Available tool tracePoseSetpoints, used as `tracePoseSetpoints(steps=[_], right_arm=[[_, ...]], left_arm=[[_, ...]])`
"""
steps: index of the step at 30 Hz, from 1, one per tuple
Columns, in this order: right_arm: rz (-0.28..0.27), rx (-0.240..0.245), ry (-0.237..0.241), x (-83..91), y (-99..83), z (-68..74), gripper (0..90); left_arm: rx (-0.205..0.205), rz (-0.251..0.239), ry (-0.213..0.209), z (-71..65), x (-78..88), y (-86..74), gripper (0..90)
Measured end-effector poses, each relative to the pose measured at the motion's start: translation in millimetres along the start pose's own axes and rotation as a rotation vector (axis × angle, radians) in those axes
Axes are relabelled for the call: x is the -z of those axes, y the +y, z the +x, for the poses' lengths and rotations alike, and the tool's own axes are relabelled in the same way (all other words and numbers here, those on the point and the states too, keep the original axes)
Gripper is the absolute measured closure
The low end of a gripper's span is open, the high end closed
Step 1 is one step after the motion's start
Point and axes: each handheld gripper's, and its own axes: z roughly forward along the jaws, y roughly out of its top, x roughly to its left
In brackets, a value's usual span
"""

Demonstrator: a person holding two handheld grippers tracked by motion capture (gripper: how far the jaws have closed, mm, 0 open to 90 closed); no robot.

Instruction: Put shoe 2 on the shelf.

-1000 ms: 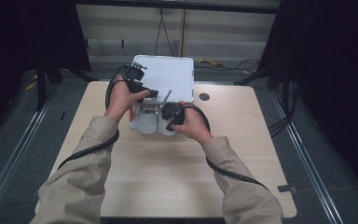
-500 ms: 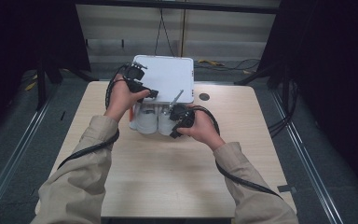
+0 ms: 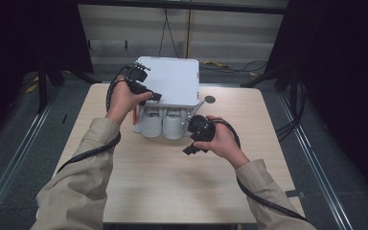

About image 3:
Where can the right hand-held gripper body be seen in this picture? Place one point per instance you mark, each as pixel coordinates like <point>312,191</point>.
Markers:
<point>202,129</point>

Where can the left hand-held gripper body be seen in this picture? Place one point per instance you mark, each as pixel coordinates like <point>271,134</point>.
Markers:
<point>136,75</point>

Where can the white sneaker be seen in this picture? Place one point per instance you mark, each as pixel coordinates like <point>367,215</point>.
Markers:
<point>174,127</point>
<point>151,126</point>

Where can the white shoe rack orange posts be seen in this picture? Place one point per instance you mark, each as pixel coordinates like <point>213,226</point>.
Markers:
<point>175,80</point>

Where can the person's left hand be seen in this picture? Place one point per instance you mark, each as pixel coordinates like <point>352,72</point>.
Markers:
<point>121,100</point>

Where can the person's right hand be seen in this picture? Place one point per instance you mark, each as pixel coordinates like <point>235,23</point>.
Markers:
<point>225,143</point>

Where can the round black table grommet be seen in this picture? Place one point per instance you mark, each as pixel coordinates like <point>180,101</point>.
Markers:
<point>210,99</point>

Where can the yellow floor tape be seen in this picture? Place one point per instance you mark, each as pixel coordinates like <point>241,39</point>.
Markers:
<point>31,88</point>
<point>216,64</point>

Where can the thin vertical pole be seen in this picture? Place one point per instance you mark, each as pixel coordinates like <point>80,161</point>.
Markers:
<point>188,32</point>

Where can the black horizontal beam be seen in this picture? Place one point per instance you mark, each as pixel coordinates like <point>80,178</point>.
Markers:
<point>185,5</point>

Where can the black metal stand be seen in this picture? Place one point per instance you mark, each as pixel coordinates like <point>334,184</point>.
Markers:
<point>292,92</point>
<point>42,92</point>

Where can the grey tape strip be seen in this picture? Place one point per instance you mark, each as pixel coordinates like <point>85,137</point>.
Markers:
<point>294,193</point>

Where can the black curtain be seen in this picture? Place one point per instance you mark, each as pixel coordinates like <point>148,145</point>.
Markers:
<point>9,48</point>
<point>341,64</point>

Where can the metal floor rail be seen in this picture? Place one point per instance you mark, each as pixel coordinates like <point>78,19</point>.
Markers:
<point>316,166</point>
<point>19,156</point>

